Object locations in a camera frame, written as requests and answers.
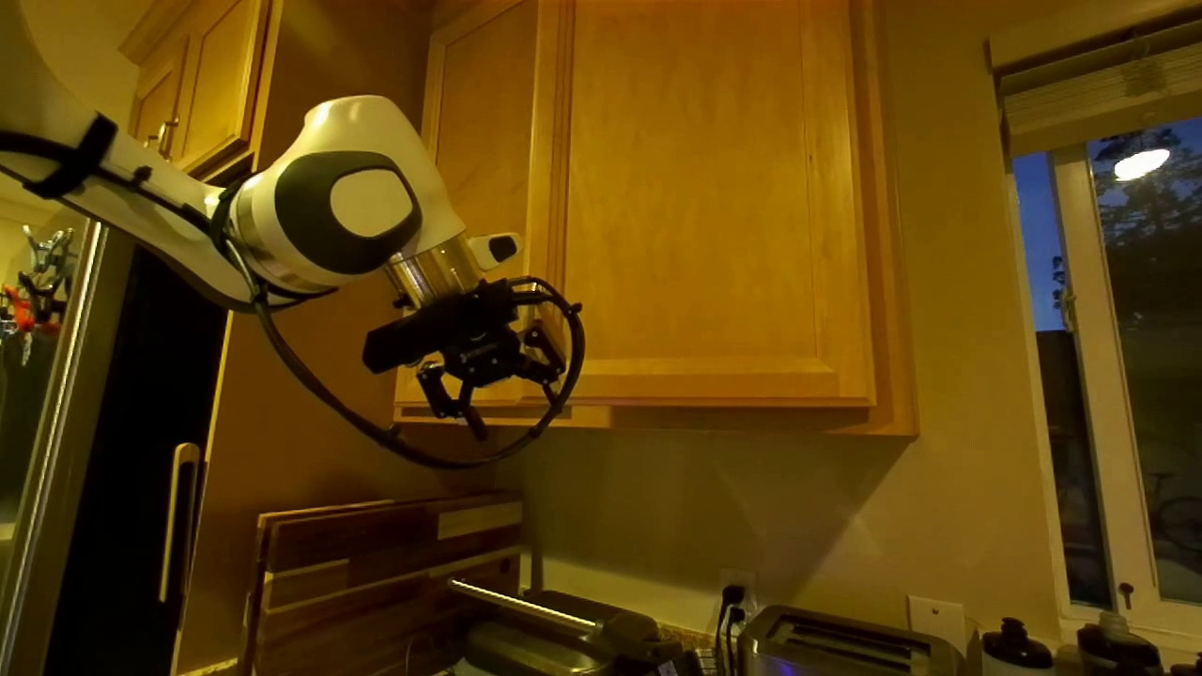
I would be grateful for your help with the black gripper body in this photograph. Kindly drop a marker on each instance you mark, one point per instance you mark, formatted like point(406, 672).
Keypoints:
point(500, 356)

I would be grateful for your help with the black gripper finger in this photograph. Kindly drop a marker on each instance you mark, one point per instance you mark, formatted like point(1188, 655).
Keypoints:
point(439, 392)
point(475, 412)

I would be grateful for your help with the plain wooden cupboard door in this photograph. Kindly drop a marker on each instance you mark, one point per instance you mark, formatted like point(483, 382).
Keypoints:
point(489, 127)

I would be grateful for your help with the wooden cupboard door with bumper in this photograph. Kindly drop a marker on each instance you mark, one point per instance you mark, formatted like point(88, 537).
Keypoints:
point(717, 200)

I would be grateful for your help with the tall wooden side panel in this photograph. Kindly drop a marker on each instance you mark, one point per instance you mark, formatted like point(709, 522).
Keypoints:
point(312, 437)

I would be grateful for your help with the dark striped wooden cutting board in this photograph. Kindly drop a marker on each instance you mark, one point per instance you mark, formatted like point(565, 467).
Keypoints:
point(379, 576)

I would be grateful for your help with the stainless steel toaster oven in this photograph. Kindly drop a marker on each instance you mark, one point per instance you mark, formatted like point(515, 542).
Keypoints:
point(549, 631)

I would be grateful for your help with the stainless steel refrigerator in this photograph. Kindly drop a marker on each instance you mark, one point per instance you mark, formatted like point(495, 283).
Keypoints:
point(51, 502)

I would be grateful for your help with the silver two-slot toaster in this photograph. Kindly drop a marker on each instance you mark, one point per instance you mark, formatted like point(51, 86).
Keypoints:
point(849, 644)

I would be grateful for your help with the white framed window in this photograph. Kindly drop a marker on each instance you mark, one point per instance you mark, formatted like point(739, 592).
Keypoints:
point(1085, 377)

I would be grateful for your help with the grey bottle black cap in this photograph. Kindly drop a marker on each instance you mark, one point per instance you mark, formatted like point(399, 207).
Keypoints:
point(1017, 651)

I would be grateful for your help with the white window roller blind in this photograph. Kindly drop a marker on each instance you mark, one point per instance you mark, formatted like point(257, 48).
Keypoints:
point(1104, 81)

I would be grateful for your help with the dark bottle black cap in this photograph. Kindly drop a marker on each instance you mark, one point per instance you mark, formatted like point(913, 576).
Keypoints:
point(1126, 647)

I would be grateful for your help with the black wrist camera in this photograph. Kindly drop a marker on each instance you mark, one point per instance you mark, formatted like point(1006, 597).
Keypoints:
point(439, 328)

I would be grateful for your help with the small wooden wall cupboard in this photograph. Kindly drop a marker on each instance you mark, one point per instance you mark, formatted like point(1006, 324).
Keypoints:
point(211, 78)

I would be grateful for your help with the wooden wall cupboard with shelves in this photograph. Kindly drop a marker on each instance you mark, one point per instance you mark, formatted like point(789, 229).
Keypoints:
point(895, 249)

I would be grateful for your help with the white wall outlet plate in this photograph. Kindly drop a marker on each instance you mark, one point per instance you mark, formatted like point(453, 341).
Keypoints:
point(942, 620)

